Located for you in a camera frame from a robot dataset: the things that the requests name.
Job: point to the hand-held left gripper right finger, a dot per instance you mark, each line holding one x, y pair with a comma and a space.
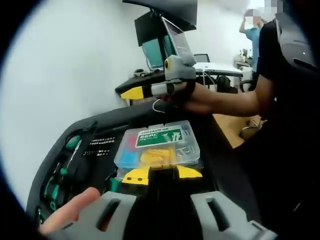
236, 221

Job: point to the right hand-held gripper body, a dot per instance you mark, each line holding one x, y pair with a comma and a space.
182, 68

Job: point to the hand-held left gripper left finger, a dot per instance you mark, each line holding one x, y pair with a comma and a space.
125, 205

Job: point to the clear plastic screw box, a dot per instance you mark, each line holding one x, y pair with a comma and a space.
155, 142

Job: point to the screwdriver bit set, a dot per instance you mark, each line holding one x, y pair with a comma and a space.
100, 140

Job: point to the person's right hand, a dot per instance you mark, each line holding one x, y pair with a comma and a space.
197, 100

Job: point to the person's left hand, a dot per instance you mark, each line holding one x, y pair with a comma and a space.
75, 207

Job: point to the small desk device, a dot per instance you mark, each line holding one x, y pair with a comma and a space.
140, 73

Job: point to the white table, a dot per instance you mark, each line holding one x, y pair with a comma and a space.
215, 67

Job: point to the teal screen laptop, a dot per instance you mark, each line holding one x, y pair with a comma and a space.
152, 53

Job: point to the black backpack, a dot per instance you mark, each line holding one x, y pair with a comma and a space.
225, 85

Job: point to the small black monitor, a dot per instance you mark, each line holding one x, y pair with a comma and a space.
147, 27

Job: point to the dark grey worn device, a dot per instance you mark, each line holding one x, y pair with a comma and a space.
292, 42

